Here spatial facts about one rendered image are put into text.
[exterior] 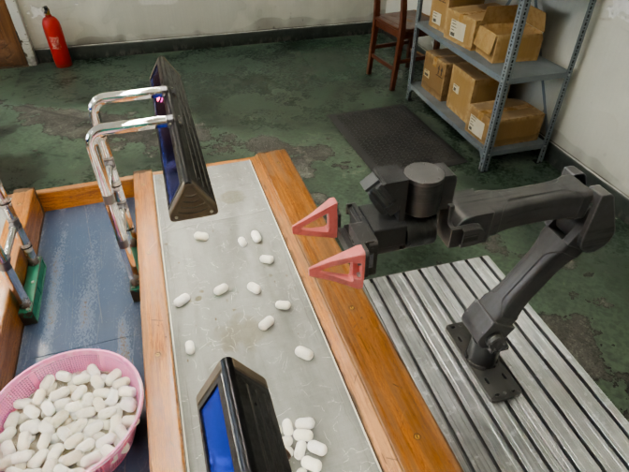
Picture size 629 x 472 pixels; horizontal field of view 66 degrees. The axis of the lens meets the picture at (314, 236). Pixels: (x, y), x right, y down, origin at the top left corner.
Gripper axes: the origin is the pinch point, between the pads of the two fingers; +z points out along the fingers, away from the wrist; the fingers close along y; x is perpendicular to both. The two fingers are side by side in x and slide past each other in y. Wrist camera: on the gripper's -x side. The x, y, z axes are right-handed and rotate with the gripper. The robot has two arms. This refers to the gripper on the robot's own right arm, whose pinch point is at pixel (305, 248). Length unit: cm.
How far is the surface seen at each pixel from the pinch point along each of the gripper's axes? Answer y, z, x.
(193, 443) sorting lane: 6.2, 22.2, 33.0
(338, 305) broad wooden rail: -15.0, -10.5, 30.9
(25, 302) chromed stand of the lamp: -38, 56, 34
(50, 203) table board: -83, 57, 37
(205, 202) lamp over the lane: -16.2, 12.8, 0.2
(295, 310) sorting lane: -18.4, -1.8, 33.3
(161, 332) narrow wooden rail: -17.6, 26.1, 30.4
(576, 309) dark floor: -53, -129, 109
